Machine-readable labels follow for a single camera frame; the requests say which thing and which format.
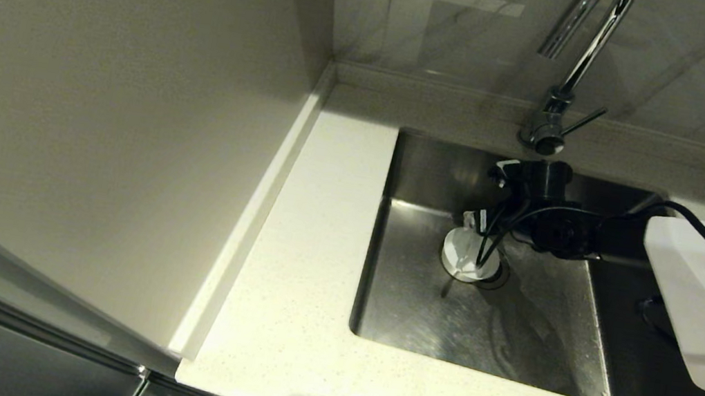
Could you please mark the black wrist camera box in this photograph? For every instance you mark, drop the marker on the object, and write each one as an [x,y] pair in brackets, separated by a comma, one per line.
[505,168]

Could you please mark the stainless steel sink basin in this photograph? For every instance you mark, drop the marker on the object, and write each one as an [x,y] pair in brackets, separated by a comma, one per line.
[419,313]

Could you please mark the small white bowl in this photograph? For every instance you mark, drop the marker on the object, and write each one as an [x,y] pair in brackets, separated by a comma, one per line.
[459,252]

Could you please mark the round metal drain strainer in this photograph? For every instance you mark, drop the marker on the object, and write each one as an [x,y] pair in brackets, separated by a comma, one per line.
[500,277]

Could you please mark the chrome gooseneck faucet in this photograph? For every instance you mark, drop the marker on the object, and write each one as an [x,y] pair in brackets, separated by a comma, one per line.
[548,126]

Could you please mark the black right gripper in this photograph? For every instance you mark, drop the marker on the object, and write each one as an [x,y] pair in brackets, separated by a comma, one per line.
[546,185]

